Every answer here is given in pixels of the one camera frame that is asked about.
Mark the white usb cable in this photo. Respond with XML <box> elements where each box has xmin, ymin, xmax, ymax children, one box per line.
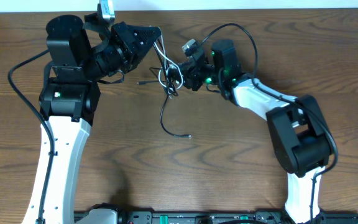
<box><xmin>152</xmin><ymin>34</ymin><xmax>185</xmax><ymax>91</ymax></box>

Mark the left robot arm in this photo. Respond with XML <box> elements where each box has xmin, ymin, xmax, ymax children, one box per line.
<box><xmin>24</xmin><ymin>14</ymin><xmax>162</xmax><ymax>223</ymax></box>

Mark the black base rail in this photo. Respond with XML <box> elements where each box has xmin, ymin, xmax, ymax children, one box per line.
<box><xmin>117</xmin><ymin>210</ymin><xmax>358</xmax><ymax>224</ymax></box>

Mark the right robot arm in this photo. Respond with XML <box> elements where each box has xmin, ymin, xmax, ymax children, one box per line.
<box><xmin>164</xmin><ymin>39</ymin><xmax>337</xmax><ymax>223</ymax></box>

